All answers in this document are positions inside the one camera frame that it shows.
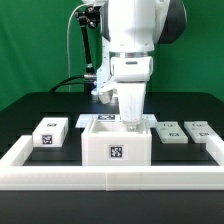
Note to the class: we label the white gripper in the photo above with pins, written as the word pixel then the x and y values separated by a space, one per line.
pixel 131 76

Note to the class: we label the white cabinet body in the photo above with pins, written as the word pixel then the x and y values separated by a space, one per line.
pixel 114 144

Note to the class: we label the white cabinet door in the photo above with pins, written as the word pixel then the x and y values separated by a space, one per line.
pixel 171 133
pixel 199 130

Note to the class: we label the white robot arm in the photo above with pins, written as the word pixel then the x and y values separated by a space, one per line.
pixel 130 29

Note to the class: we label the white cabinet top block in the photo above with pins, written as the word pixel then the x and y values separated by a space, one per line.
pixel 50 132

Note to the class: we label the white flat tag plate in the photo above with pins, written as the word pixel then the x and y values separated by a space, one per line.
pixel 84 119

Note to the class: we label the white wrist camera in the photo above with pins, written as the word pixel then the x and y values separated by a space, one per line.
pixel 106 93

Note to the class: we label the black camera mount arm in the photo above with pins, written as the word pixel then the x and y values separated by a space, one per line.
pixel 89 18

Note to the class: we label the white U-shaped table frame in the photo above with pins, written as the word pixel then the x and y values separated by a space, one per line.
pixel 16 175

